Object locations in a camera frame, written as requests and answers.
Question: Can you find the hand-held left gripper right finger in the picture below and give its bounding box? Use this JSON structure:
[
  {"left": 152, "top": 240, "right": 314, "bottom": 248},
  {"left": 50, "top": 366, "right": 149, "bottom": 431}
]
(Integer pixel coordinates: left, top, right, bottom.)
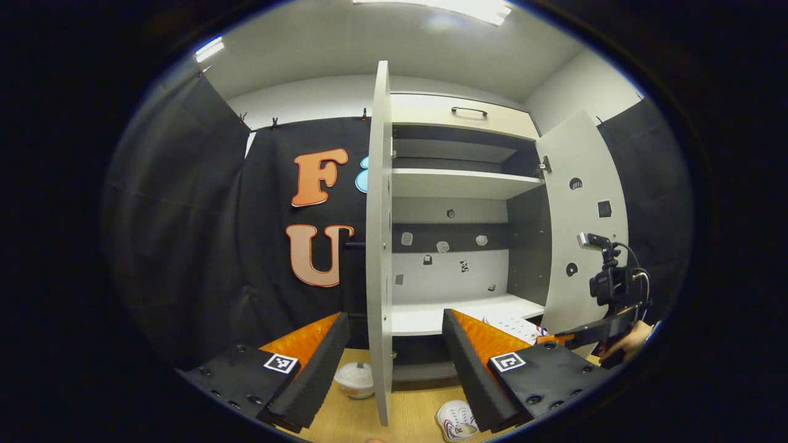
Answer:
[{"left": 441, "top": 308, "right": 610, "bottom": 433}]

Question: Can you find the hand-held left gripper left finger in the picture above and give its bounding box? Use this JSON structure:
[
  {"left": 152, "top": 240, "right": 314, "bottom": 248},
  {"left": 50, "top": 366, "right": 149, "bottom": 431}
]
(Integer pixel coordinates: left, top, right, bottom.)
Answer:
[{"left": 179, "top": 311, "right": 352, "bottom": 434}]

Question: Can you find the white striped shoe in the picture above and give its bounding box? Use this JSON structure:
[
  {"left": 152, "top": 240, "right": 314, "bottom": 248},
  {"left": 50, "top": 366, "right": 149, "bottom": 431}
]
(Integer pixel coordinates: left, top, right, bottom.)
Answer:
[
  {"left": 483, "top": 315, "right": 549, "bottom": 345},
  {"left": 436, "top": 400, "right": 480, "bottom": 442}
]

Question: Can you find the white shoe cabinet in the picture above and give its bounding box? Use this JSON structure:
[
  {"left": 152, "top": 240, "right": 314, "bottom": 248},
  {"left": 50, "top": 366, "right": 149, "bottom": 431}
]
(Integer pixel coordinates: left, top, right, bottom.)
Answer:
[{"left": 382, "top": 91, "right": 555, "bottom": 382}]

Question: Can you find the white cabinet drawer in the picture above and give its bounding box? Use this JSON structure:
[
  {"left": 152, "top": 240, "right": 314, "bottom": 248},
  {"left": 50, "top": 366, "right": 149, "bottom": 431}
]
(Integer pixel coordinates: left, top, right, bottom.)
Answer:
[{"left": 391, "top": 92, "right": 541, "bottom": 141}]

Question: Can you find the white round container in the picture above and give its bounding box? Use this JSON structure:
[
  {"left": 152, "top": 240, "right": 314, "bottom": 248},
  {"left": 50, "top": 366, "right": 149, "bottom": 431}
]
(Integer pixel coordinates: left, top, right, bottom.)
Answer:
[{"left": 334, "top": 361, "right": 375, "bottom": 399}]

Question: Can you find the black backdrop cloth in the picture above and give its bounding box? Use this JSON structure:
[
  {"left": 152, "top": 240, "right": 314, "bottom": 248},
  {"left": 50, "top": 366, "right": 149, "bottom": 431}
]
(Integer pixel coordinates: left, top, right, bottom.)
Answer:
[{"left": 102, "top": 74, "right": 696, "bottom": 370}]

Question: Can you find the ceiling light panel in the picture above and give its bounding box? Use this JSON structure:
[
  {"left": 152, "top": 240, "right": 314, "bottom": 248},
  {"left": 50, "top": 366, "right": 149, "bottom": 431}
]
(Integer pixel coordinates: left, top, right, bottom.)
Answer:
[{"left": 352, "top": 0, "right": 513, "bottom": 26}]

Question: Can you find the narrow ceiling light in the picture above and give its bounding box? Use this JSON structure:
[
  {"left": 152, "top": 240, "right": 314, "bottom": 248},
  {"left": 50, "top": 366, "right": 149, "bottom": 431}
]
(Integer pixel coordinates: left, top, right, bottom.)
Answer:
[{"left": 195, "top": 36, "right": 225, "bottom": 63}]

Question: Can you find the black door handle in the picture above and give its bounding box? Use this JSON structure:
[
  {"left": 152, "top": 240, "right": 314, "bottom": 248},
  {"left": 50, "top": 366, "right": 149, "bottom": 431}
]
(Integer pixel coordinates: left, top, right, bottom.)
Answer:
[{"left": 340, "top": 239, "right": 368, "bottom": 321}]

